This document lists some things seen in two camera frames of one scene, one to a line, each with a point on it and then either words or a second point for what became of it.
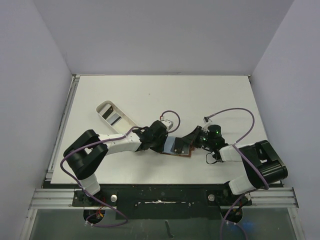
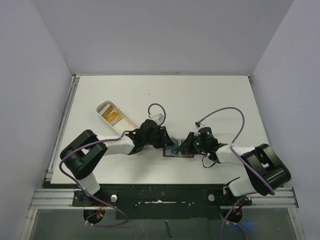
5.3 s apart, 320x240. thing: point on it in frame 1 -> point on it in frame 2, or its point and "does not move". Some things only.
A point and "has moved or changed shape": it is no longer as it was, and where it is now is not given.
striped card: x=106 y=111 -> x=174 y=150
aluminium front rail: x=64 y=199 does not move
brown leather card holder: x=177 y=146 has moved or changed shape
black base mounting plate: x=163 y=202 does not move
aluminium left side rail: x=62 y=126 does not move
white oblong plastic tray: x=115 y=117 does not move
